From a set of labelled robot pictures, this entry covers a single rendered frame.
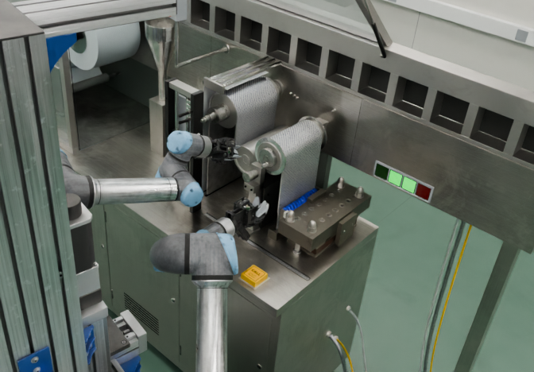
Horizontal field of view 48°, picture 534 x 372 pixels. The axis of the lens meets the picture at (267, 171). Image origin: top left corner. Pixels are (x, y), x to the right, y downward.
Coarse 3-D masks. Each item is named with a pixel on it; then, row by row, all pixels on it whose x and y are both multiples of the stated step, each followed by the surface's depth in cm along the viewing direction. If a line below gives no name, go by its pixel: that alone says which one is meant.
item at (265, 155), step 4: (264, 148) 223; (268, 148) 222; (260, 152) 223; (264, 152) 222; (268, 152) 220; (272, 152) 220; (260, 156) 224; (264, 156) 223; (268, 156) 221; (272, 156) 220; (276, 156) 221; (260, 160) 225; (264, 160) 224; (268, 160) 222; (272, 160) 221; (276, 160) 221; (272, 164) 221
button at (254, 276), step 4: (252, 268) 220; (256, 268) 221; (244, 272) 218; (248, 272) 219; (252, 272) 219; (256, 272) 219; (260, 272) 219; (264, 272) 219; (244, 276) 217; (248, 276) 217; (252, 276) 217; (256, 276) 217; (260, 276) 217; (264, 276) 218; (244, 280) 218; (248, 280) 216; (252, 280) 215; (256, 280) 216; (260, 280) 216; (264, 280) 219; (252, 284) 216; (256, 284) 215
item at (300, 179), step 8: (304, 160) 232; (312, 160) 237; (296, 168) 230; (304, 168) 235; (312, 168) 240; (288, 176) 228; (296, 176) 233; (304, 176) 238; (312, 176) 243; (288, 184) 231; (296, 184) 236; (304, 184) 241; (312, 184) 246; (280, 192) 228; (288, 192) 233; (296, 192) 238; (304, 192) 244; (280, 200) 231; (288, 200) 236; (280, 208) 233
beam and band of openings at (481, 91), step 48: (192, 0) 270; (240, 0) 249; (288, 48) 252; (336, 48) 227; (384, 96) 226; (432, 96) 208; (480, 96) 196; (528, 96) 189; (480, 144) 203; (528, 144) 199
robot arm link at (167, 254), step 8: (160, 240) 170; (168, 240) 167; (176, 240) 166; (184, 240) 166; (152, 248) 172; (160, 248) 167; (168, 248) 165; (176, 248) 165; (152, 256) 170; (160, 256) 167; (168, 256) 165; (176, 256) 164; (160, 264) 168; (168, 264) 166; (176, 264) 165; (168, 272) 169; (176, 272) 167
